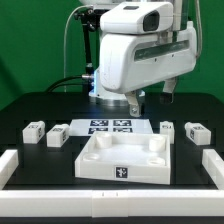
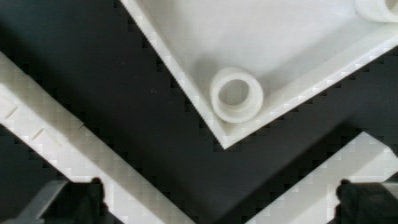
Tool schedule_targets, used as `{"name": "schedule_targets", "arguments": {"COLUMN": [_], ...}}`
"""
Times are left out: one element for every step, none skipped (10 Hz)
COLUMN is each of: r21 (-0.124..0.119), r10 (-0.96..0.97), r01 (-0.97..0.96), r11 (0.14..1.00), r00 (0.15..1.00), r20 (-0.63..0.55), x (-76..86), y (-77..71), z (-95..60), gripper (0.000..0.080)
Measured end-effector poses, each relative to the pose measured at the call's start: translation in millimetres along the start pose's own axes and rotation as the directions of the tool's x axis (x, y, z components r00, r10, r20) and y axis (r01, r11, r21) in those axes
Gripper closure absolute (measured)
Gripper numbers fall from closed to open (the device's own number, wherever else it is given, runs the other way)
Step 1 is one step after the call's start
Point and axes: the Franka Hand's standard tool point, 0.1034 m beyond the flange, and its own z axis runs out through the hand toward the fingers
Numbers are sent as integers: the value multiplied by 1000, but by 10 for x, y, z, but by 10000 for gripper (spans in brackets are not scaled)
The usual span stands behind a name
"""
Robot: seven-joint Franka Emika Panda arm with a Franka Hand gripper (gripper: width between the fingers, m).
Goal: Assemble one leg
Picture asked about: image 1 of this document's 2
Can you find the white marker sheet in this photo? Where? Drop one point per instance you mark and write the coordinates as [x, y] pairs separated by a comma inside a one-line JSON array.
[[86, 127]]

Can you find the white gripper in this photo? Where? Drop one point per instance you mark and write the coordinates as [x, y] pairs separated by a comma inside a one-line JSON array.
[[129, 62]]

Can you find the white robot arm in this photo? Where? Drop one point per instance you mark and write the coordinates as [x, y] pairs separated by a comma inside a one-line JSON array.
[[166, 18]]

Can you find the white U-shaped fence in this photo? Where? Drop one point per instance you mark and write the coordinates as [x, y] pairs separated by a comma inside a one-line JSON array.
[[102, 203]]

